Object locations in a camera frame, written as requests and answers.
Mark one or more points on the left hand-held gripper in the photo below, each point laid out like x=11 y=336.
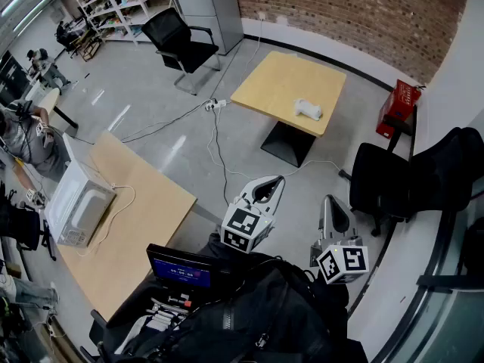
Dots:
x=242 y=229

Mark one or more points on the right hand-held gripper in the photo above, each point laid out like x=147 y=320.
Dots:
x=344 y=263

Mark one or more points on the white plush toy object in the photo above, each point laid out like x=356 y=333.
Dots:
x=308 y=109

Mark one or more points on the black swivel office chair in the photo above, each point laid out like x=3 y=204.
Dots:
x=401 y=180

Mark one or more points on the white power strip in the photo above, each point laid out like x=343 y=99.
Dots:
x=215 y=104

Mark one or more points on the small square wooden table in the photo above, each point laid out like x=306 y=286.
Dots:
x=280 y=85

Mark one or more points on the small black screen device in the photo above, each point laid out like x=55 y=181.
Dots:
x=181 y=268

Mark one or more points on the person's black jacket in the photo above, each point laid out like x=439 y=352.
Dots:
x=264 y=308

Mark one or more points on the large wooden table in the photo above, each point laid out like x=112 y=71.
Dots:
x=143 y=218

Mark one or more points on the red metal box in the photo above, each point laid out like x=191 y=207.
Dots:
x=397 y=104

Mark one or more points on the black equipment case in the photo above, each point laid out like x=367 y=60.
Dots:
x=166 y=308

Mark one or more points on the black cantilever office chair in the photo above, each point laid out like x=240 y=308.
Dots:
x=181 y=47

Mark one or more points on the white microwave oven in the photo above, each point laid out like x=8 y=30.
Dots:
x=75 y=206

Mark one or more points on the grey metal cabinet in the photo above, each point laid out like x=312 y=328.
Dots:
x=211 y=10

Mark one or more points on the round light table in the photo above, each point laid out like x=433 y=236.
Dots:
x=51 y=98

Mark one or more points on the white open shelf unit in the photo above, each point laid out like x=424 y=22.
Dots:
x=121 y=6

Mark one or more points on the white wall socket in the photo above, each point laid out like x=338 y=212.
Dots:
x=262 y=16

